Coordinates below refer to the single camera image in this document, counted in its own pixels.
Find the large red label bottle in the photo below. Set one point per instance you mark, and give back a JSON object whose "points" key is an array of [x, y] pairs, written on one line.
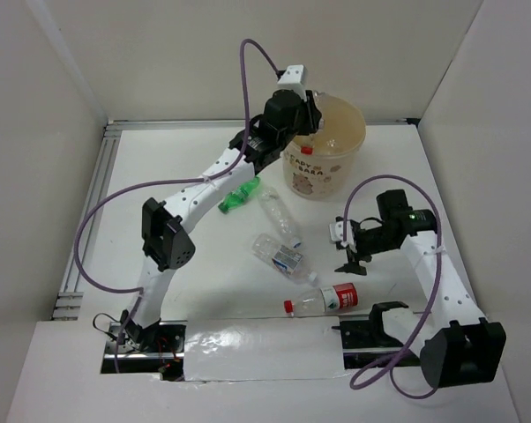
{"points": [[323, 301]]}

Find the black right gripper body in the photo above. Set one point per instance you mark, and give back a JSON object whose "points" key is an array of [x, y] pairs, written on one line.
{"points": [[371, 241]]}

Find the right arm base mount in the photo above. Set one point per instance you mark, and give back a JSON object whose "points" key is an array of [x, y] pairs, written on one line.
{"points": [[360, 347]]}

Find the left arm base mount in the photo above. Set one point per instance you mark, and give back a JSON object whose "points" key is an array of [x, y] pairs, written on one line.
{"points": [[162, 356]]}

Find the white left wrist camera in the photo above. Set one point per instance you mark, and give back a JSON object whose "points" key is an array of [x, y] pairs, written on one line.
{"points": [[293, 78]]}

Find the small red label bottle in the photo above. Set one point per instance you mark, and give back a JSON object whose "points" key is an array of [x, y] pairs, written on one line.
{"points": [[323, 142]]}

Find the aluminium frame rail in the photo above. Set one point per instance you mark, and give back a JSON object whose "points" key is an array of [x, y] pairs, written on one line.
{"points": [[224, 279]]}

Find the green plastic bottle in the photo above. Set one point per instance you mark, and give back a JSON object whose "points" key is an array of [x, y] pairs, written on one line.
{"points": [[239, 196]]}

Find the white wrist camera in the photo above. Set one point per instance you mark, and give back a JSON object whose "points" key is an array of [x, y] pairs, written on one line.
{"points": [[293, 78], [342, 234]]}

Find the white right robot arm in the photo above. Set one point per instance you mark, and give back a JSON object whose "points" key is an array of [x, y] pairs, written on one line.
{"points": [[453, 340]]}

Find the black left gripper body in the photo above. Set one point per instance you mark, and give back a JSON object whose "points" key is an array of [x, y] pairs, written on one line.
{"points": [[298, 129]]}

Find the long clear plastic bottle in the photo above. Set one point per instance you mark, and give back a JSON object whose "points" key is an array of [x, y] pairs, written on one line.
{"points": [[279, 215]]}

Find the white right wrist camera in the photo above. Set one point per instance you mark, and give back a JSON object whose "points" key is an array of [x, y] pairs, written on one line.
{"points": [[342, 234]]}

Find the clear bottle blue label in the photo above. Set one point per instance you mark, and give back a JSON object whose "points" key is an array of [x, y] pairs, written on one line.
{"points": [[287, 261]]}

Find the beige capybara bin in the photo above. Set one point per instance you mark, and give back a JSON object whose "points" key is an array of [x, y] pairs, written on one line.
{"points": [[317, 166]]}

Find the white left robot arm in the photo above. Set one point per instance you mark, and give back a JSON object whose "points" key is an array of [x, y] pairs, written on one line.
{"points": [[166, 225]]}

